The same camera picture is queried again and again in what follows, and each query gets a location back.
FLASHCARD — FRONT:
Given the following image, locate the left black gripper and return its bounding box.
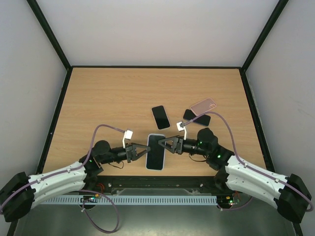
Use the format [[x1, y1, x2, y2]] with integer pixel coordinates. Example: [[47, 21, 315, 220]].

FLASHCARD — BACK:
[[100, 143, 150, 165]]

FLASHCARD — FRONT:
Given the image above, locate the light blue phone case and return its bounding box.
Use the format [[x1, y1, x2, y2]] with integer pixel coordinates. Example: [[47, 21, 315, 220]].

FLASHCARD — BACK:
[[145, 133, 166, 172]]

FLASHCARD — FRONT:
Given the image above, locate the blue phone black screen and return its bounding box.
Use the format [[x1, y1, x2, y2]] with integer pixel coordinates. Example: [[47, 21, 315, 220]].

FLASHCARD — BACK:
[[183, 109, 211, 126]]

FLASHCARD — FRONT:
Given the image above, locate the pink translucent phone case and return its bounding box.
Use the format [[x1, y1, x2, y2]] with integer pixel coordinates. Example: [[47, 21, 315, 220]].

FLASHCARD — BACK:
[[190, 98, 217, 116]]

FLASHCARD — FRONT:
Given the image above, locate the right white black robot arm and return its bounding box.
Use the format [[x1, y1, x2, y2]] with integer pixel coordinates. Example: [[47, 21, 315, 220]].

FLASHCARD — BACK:
[[158, 128, 314, 224]]

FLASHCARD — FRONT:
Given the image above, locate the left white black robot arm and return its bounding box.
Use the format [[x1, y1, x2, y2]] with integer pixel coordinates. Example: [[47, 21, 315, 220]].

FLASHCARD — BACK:
[[0, 140, 150, 222]]

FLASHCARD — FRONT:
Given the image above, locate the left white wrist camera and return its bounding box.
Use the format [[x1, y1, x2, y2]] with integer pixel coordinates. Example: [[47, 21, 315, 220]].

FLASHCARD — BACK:
[[122, 129, 133, 148]]

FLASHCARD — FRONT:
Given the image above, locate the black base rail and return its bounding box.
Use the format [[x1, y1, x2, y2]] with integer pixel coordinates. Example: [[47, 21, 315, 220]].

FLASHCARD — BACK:
[[83, 176, 234, 195]]

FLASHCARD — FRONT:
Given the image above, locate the white slotted cable duct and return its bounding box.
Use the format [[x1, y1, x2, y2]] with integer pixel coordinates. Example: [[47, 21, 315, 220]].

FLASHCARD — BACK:
[[43, 195, 217, 206]]

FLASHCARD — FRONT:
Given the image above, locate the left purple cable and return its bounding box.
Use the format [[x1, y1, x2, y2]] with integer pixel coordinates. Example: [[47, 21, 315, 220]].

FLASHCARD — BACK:
[[0, 124, 121, 233]]

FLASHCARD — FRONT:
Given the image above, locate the purple cable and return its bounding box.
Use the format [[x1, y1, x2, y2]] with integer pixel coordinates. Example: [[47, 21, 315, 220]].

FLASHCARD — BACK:
[[183, 112, 313, 212], [0, 124, 121, 233]]

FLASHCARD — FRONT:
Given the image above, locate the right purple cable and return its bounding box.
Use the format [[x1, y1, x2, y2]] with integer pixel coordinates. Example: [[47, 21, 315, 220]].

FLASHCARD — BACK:
[[183, 112, 313, 212]]

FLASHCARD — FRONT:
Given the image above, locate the black metal enclosure frame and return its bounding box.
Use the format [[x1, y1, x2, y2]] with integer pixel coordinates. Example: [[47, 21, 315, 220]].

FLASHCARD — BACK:
[[4, 0, 304, 236]]

